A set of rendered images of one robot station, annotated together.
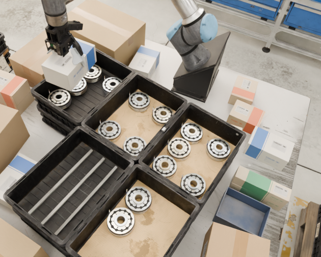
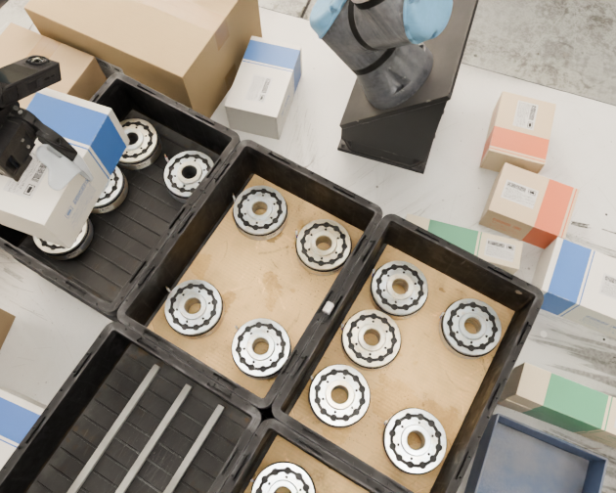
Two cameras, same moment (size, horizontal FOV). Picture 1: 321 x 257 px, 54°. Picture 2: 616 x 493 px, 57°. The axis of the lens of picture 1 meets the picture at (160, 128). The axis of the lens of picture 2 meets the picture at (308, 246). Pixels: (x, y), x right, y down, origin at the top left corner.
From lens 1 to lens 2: 0.56 m
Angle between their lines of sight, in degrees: 14
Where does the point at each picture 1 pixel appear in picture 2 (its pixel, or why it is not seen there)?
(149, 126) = (290, 278)
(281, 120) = (615, 200)
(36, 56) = not seen: outside the picture
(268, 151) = (593, 307)
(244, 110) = (525, 193)
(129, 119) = (242, 265)
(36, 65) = not seen: outside the picture
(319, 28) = not seen: outside the picture
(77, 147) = (121, 361)
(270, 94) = (585, 127)
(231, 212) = (506, 467)
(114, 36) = (179, 32)
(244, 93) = (523, 142)
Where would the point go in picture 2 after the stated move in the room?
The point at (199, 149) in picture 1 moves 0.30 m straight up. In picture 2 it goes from (421, 329) to (462, 277)
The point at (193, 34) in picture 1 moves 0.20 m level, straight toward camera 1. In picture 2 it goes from (385, 26) to (376, 133)
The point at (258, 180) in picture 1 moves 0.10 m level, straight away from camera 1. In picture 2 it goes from (576, 400) to (601, 353)
